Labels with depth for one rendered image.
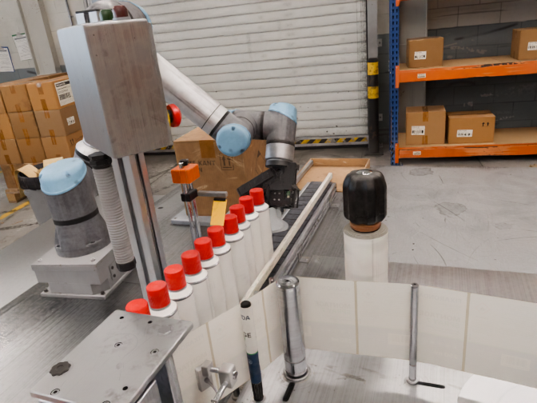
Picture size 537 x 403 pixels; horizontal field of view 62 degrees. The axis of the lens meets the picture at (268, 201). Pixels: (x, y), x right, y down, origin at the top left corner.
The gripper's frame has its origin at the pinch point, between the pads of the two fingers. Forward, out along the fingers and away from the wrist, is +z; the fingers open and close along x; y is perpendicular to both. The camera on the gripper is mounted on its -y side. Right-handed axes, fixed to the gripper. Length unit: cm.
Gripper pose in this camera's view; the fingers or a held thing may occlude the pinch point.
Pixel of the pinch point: (265, 238)
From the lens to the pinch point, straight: 116.8
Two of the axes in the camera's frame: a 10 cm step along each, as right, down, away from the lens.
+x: 3.4, 1.3, 9.3
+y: 9.4, 0.4, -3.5
